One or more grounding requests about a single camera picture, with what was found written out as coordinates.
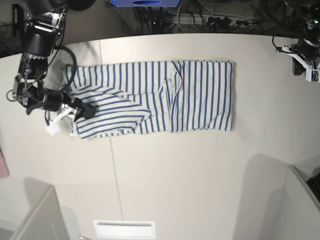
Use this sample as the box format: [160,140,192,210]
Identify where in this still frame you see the blue white striped T-shirt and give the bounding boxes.
[63,60,236,139]

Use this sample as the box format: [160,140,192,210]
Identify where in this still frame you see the white table slot plate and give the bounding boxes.
[93,220,156,240]

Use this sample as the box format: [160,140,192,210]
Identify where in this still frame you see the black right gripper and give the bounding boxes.
[25,90,97,119]

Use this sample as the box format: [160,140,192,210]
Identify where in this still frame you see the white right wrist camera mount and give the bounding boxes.
[44,106,75,136]

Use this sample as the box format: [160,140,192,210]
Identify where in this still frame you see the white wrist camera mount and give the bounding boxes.
[275,45,320,83]
[44,106,75,136]

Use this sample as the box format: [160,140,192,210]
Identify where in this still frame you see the black keyboard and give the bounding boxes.
[307,173,320,197]

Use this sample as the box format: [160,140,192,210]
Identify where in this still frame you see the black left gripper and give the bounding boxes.
[292,38,320,76]

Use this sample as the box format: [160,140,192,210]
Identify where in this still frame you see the white power strip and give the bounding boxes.
[171,13,260,28]

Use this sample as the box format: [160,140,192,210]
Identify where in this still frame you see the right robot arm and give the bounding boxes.
[11,0,96,121]

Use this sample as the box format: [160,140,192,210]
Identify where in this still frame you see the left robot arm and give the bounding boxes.
[281,0,320,82]

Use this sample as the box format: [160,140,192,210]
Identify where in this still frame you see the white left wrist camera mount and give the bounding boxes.
[275,45,320,83]

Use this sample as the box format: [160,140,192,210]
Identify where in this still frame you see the blue box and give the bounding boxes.
[110,0,180,8]

